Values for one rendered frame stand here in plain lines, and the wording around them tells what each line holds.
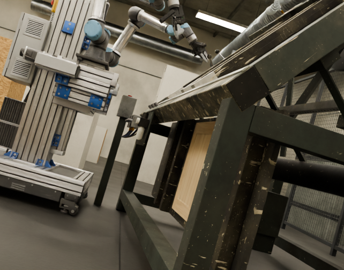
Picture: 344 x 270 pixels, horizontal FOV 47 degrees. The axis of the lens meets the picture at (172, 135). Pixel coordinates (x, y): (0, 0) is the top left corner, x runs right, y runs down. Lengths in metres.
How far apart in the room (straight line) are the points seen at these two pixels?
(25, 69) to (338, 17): 2.15
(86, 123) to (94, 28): 2.76
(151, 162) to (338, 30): 5.61
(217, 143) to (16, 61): 2.03
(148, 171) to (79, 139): 1.88
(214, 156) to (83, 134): 4.15
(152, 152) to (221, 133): 5.58
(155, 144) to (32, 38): 4.17
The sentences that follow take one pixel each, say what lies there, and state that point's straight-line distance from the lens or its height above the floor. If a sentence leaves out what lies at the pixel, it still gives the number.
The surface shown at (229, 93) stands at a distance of 1.28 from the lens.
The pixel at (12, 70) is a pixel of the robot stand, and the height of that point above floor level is 0.81.
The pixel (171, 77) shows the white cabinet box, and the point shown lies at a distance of 6.95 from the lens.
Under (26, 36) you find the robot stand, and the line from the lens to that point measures 3.06.
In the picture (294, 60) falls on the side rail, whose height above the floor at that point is 0.97.
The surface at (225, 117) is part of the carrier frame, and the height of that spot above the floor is 0.72.
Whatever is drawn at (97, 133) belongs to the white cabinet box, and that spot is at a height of 0.58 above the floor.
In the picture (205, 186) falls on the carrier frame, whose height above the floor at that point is 0.49.
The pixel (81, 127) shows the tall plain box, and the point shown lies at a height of 0.59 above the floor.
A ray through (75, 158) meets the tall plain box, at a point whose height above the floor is 0.17.
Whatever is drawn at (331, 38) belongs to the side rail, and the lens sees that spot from 1.47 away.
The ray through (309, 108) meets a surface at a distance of 2.15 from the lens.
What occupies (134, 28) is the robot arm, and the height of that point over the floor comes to 1.50.
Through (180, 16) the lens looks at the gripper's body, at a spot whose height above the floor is 1.44.
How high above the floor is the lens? 0.55
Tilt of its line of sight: 3 degrees up
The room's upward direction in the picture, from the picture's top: 16 degrees clockwise
